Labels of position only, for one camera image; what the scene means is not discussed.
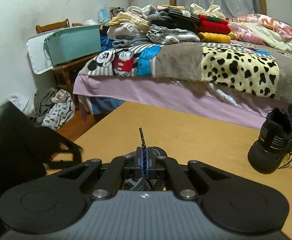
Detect black sneaker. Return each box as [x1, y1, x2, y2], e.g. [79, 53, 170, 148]
[247, 104, 292, 174]
[122, 146, 167, 191]

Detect black speckled shoelace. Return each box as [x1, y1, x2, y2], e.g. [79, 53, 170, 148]
[139, 127, 156, 191]

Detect white plastic bag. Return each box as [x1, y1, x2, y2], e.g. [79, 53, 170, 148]
[7, 94, 35, 117]

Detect laundry pile on floor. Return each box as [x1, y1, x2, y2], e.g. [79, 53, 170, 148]
[29, 88, 76, 131]

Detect purple bed sheet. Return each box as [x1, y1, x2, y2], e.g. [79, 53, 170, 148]
[73, 75, 287, 129]

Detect wooden side table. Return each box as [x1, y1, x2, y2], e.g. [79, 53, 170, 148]
[36, 18, 97, 110]

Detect white tray lid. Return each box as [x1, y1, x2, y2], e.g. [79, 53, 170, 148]
[26, 31, 53, 75]

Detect teal storage bin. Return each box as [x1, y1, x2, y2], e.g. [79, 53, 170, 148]
[44, 25, 101, 66]

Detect cartoon patchwork blanket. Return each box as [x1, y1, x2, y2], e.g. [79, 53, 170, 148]
[79, 41, 292, 103]

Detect folded yellow garment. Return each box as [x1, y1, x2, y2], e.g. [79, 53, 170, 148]
[198, 33, 231, 43]

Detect folded grey striped clothes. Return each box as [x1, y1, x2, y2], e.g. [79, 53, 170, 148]
[146, 24, 200, 45]

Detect folded red clothes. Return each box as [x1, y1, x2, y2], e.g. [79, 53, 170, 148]
[197, 15, 231, 35]

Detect floral cream quilt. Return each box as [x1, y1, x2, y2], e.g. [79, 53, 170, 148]
[228, 13, 292, 53]

